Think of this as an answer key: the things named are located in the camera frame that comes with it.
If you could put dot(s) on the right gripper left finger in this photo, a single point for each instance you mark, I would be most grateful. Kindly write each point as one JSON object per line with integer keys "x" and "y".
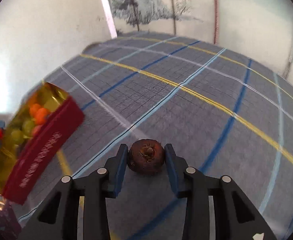
{"x": 57, "y": 215}

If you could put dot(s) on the red gold toffee tin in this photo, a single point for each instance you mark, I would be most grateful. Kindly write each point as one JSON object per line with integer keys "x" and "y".
{"x": 22, "y": 165}

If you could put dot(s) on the orange tangerine in tin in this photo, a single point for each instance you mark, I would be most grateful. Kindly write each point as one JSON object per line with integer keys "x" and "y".
{"x": 33, "y": 109}

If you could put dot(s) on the dark brown passion fruit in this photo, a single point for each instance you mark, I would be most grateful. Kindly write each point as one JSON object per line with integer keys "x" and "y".
{"x": 146, "y": 157}

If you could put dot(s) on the plaid blue grey tablecloth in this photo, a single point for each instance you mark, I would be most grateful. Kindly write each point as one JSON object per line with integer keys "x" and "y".
{"x": 223, "y": 112}

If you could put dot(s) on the large orange tangerine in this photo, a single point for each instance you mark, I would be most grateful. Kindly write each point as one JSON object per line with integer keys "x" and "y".
{"x": 41, "y": 116}

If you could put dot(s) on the green round fruit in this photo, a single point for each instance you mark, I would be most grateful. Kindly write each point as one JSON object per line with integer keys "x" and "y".
{"x": 27, "y": 127}

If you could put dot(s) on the green fruit in tin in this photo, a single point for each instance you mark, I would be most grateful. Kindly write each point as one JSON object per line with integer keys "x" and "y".
{"x": 17, "y": 136}

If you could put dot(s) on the red tomato fruit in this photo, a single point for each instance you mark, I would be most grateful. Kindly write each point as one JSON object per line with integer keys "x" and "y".
{"x": 36, "y": 129}

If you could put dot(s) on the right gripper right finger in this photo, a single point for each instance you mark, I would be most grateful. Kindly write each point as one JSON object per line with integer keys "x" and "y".
{"x": 215, "y": 206}

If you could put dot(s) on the painted folding screen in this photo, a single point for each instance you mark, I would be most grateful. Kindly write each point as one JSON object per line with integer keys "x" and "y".
{"x": 260, "y": 29}

